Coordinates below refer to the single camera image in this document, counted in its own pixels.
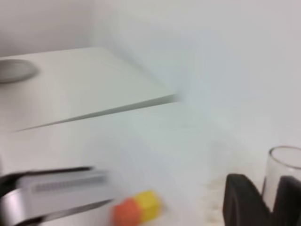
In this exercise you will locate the grey round disc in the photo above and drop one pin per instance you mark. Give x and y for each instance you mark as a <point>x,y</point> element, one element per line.
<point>15,70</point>

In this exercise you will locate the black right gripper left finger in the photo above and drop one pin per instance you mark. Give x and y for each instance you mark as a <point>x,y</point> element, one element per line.
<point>243,205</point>

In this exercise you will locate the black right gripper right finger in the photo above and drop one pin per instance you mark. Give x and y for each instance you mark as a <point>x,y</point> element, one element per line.
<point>287,207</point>

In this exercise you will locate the orange foam cube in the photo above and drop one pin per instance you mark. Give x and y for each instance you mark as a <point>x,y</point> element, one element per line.
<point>126,213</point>

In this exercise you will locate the yellow foam cube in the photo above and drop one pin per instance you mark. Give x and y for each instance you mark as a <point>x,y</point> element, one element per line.
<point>149,205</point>

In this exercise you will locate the clear glass test tube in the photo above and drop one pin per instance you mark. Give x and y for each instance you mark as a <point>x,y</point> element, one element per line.
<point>281,161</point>

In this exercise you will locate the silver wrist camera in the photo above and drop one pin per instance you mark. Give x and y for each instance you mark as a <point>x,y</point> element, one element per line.
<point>32,197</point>

